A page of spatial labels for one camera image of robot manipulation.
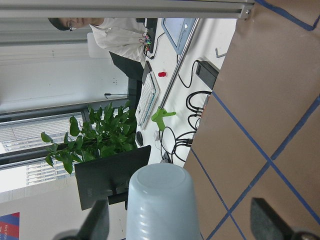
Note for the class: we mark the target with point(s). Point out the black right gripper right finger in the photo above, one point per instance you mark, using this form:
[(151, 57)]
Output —
[(266, 224)]

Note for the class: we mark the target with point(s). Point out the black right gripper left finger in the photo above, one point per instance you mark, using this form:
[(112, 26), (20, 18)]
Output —
[(95, 227)]

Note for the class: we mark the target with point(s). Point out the light blue cup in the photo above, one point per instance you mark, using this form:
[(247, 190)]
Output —
[(162, 204)]

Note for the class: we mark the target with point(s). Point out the black computer monitor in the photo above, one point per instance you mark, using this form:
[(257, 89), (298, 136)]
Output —
[(108, 178)]

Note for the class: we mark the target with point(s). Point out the green potted plant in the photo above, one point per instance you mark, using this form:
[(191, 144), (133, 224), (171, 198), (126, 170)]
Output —
[(109, 131)]

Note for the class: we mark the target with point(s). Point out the black computer mouse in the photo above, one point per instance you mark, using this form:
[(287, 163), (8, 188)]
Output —
[(139, 138)]

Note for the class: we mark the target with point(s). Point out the grabber reach tool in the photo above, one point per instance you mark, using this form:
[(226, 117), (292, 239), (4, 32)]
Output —
[(158, 116)]

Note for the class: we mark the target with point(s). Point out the white keyboard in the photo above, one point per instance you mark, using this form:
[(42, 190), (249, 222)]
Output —
[(148, 97)]

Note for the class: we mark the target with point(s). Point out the black power adapter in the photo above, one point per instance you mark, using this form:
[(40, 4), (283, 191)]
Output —
[(207, 73)]

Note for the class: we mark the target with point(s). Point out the metal hex key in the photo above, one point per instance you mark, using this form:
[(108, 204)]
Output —
[(219, 55)]

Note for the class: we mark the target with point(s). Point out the blue teach pendant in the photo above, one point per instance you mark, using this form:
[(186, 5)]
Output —
[(177, 30)]

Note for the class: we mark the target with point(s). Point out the aluminium frame post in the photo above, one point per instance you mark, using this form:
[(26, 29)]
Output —
[(203, 9)]

